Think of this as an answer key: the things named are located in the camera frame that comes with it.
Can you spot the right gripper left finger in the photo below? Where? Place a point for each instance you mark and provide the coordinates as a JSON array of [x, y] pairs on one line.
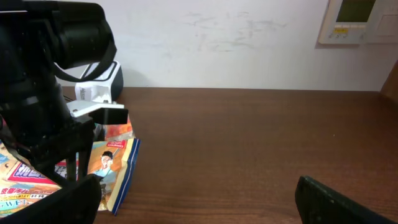
[[78, 202]]

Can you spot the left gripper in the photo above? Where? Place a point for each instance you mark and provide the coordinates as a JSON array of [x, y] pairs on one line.
[[40, 41]]

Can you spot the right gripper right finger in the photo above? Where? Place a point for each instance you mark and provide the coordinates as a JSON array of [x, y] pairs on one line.
[[317, 203]]

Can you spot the yellow wet wipes pack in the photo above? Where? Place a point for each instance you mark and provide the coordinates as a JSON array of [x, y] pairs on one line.
[[112, 161]]

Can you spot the orange tissue pack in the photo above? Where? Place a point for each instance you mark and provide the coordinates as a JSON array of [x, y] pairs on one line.
[[114, 132]]

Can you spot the white barcode scanner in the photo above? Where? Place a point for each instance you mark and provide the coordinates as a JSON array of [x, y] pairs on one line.
[[104, 89]]

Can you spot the white wall control panel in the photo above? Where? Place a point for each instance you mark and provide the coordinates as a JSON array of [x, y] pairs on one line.
[[356, 22]]

